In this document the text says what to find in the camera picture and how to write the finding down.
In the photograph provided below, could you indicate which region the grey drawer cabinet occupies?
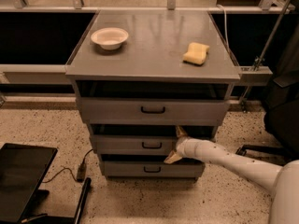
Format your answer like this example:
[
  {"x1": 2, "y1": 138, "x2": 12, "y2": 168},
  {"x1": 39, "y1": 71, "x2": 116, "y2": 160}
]
[{"x1": 64, "y1": 8, "x2": 242, "y2": 182}]

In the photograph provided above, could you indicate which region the grey top drawer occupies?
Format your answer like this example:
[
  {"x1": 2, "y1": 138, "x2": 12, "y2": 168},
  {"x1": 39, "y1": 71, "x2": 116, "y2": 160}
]
[{"x1": 77, "y1": 98, "x2": 229, "y2": 126}]

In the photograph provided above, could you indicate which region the yellow sponge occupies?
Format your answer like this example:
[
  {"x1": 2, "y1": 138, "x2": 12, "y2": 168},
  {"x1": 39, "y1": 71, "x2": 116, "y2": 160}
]
[{"x1": 183, "y1": 42, "x2": 209, "y2": 65}]

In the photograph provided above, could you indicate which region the black office chair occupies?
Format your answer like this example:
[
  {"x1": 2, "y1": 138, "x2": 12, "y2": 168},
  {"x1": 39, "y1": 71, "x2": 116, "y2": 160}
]
[{"x1": 236, "y1": 24, "x2": 299, "y2": 161}]

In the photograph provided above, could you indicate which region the metal diagonal rod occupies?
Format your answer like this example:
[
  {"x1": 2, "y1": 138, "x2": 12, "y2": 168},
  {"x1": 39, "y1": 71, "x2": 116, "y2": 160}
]
[{"x1": 238, "y1": 0, "x2": 298, "y2": 110}]

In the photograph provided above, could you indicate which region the white bowl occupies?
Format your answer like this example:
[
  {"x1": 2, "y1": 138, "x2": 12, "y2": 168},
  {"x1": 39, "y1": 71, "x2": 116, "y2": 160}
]
[{"x1": 91, "y1": 27, "x2": 129, "y2": 50}]

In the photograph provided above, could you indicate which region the black power adapter cable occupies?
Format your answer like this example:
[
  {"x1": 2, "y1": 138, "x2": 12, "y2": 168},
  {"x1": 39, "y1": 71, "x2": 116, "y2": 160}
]
[{"x1": 41, "y1": 148, "x2": 93, "y2": 184}]

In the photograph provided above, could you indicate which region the white cable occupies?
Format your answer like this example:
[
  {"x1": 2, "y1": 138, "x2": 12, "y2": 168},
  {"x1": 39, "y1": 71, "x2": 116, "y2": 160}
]
[{"x1": 216, "y1": 4, "x2": 232, "y2": 55}]

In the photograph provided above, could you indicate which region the metal frame rail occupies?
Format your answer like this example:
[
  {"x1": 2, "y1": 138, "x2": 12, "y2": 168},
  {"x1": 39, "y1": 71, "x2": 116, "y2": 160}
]
[{"x1": 0, "y1": 64, "x2": 70, "y2": 85}]

